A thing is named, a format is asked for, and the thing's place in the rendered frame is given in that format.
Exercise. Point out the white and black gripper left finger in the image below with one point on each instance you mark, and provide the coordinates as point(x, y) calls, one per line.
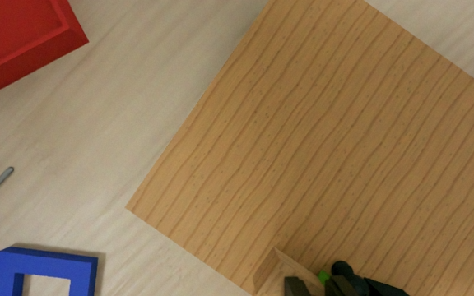
point(295, 287)

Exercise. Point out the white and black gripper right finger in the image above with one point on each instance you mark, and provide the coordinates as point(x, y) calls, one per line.
point(339, 286)

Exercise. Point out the flat wooden board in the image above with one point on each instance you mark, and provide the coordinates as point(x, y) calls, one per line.
point(332, 134)

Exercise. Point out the red shallow tray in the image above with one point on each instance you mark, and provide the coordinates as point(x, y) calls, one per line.
point(35, 25)

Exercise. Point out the small light wooden block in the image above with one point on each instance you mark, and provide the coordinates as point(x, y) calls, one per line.
point(269, 278)

